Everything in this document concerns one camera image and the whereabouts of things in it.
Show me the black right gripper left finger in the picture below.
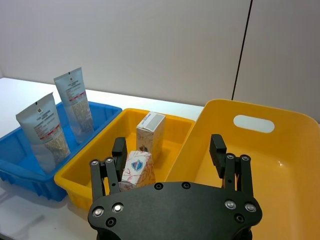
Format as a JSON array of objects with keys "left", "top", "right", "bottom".
[{"left": 89, "top": 136, "right": 129, "bottom": 203}]

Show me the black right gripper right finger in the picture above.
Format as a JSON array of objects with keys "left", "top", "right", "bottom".
[{"left": 208, "top": 133, "right": 255, "bottom": 199}]

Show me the white carton with red pattern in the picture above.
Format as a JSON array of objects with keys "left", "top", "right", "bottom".
[
  {"left": 117, "top": 150, "right": 157, "bottom": 193},
  {"left": 136, "top": 111, "right": 166, "bottom": 162}
]

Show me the small yellow plastic bin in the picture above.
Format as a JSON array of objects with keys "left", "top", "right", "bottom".
[{"left": 54, "top": 107, "right": 196, "bottom": 210}]

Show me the pale blue cosmetic tube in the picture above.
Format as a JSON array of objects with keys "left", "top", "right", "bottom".
[
  {"left": 53, "top": 66, "right": 95, "bottom": 145},
  {"left": 15, "top": 91, "right": 71, "bottom": 175}
]

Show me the blue plastic bin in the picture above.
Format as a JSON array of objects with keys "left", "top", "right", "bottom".
[{"left": 0, "top": 101, "right": 123, "bottom": 202}]

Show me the large yellow basket with handle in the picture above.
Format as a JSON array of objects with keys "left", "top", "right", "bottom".
[{"left": 164, "top": 98, "right": 320, "bottom": 240}]

